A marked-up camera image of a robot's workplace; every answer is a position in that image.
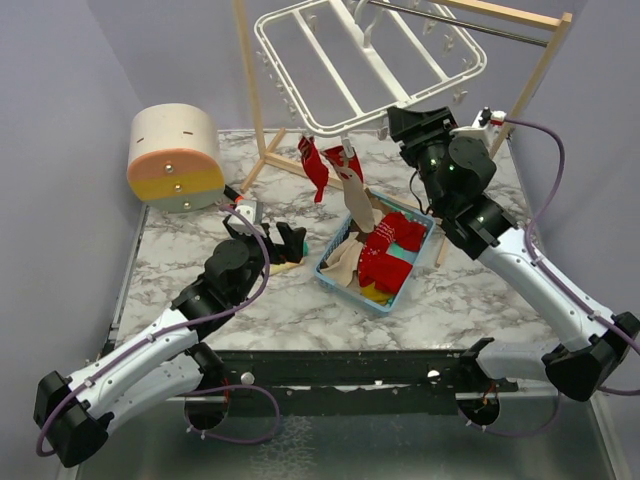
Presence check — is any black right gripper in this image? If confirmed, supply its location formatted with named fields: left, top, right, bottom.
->
left=387, top=106, right=461, bottom=213

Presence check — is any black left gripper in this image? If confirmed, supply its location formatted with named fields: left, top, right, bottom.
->
left=224, top=218, right=305, bottom=304

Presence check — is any red santa sock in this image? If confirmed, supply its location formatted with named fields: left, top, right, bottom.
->
left=298, top=135, right=329, bottom=203

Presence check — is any red beige reindeer sock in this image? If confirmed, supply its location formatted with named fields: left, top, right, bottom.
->
left=320, top=144, right=384, bottom=234

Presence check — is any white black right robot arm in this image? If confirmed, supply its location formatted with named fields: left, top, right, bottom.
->
left=387, top=106, right=639, bottom=401

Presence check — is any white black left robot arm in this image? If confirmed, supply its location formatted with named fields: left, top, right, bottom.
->
left=33, top=213, right=306, bottom=468

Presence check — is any white plastic clip hanger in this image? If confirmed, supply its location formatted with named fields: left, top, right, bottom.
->
left=253, top=1, right=488, bottom=137

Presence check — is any yellow highlighter pen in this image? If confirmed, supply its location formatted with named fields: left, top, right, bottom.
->
left=270, top=259, right=305, bottom=275

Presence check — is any orange black highlighter pen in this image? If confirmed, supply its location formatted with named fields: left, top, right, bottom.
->
left=223, top=185, right=246, bottom=207

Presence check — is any cream ribbed sock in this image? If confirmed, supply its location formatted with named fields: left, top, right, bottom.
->
left=319, top=189, right=392, bottom=288

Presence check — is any blue perforated plastic basket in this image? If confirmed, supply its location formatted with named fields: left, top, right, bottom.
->
left=314, top=191, right=435, bottom=316

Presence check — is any red snowflake sock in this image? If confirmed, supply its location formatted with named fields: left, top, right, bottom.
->
left=358, top=211, right=428, bottom=294

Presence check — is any yellow sock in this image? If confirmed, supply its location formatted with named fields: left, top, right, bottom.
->
left=361, top=283, right=395, bottom=306

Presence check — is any metal hanging rod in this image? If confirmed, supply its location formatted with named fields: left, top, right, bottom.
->
left=369, top=0, right=550, bottom=48

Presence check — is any pastel round drawer box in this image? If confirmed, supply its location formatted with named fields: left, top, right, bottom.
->
left=126, top=103, right=225, bottom=213

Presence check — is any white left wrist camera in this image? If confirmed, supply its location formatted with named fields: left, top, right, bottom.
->
left=225, top=199, right=263, bottom=235

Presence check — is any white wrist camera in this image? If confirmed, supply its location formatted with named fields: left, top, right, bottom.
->
left=450, top=107, right=507, bottom=150
left=225, top=199, right=263, bottom=235

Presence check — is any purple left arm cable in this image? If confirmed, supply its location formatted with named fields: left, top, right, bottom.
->
left=35, top=203, right=272, bottom=457

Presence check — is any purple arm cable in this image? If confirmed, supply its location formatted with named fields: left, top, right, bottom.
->
left=507, top=118, right=640, bottom=396
left=35, top=203, right=272, bottom=457

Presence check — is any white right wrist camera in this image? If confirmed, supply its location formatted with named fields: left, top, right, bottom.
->
left=450, top=107, right=507, bottom=150

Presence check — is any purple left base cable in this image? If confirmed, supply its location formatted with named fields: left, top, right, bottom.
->
left=183, top=383, right=282, bottom=446

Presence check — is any wooden hanger rack frame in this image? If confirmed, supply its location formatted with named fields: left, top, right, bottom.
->
left=231, top=0, right=574, bottom=269

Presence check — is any black mounting rail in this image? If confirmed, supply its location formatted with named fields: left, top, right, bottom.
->
left=181, top=349, right=518, bottom=423

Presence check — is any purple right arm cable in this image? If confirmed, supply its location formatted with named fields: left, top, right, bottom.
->
left=507, top=118, right=640, bottom=396

